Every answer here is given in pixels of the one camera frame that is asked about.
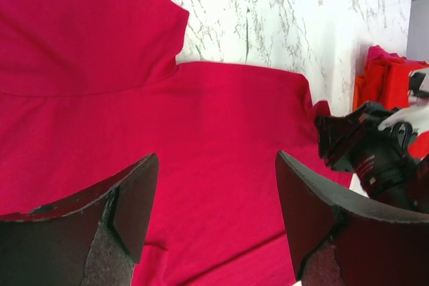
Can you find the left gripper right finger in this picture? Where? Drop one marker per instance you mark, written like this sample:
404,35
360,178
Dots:
339,237

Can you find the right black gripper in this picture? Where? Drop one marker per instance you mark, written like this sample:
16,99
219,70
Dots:
373,142

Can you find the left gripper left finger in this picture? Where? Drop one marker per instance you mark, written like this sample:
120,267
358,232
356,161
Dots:
93,237

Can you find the magenta t shirt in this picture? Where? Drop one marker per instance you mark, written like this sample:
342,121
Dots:
88,87

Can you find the folded orange t shirt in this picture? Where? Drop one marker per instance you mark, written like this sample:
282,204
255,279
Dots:
358,86

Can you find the folded red t shirt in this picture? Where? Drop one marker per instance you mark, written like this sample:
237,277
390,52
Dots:
386,82

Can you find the folded pink t shirt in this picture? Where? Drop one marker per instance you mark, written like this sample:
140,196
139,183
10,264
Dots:
377,52

